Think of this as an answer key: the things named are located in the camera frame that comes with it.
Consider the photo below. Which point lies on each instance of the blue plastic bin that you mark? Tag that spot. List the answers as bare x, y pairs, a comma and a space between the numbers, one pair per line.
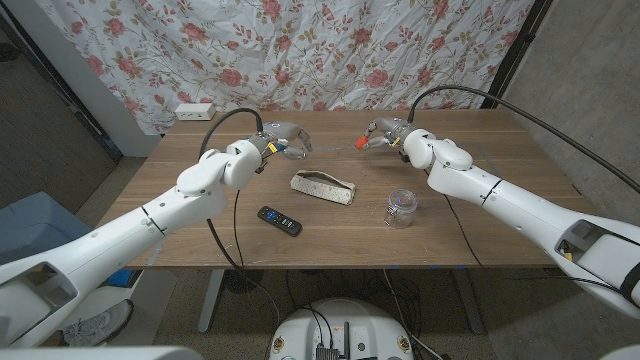
35, 225

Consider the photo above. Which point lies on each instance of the grey table leg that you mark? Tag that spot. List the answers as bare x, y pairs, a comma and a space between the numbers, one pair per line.
469, 300

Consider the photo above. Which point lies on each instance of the white table leg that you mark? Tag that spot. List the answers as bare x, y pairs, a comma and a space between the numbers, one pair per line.
211, 300

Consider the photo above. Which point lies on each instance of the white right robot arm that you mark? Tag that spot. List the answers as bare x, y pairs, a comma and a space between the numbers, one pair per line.
510, 205

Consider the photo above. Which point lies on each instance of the black stand pole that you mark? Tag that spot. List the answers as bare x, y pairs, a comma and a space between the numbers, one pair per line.
515, 55

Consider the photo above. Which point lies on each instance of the floral fabric backdrop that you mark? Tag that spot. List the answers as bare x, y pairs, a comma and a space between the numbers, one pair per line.
300, 50

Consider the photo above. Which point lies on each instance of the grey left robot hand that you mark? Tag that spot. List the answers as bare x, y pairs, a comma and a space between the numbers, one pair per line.
285, 135

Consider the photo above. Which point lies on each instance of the black TV remote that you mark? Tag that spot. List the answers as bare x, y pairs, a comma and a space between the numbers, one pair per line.
280, 221

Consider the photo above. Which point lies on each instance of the white power strip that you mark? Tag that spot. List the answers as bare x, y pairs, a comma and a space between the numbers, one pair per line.
194, 112

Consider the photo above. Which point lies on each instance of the grey sneaker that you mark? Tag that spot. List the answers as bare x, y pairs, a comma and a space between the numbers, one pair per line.
100, 322

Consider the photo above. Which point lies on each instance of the blue floor pad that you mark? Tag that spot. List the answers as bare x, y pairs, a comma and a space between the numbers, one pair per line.
120, 278

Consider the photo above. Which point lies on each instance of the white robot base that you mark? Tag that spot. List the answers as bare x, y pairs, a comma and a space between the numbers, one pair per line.
350, 325

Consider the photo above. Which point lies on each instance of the cream dotted pen bag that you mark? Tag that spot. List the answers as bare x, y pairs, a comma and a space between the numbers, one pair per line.
322, 187

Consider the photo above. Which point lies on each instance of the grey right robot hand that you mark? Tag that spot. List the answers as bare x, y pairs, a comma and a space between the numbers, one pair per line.
392, 131

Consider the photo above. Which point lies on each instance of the clear plastic cup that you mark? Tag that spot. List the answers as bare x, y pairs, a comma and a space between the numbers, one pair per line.
401, 210

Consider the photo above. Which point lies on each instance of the short red pen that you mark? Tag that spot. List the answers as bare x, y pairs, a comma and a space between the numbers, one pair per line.
361, 143

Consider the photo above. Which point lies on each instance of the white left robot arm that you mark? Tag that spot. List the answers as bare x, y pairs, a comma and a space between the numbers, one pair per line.
175, 205

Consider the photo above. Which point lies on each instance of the black round floor disc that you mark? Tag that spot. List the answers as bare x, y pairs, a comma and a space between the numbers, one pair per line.
243, 281

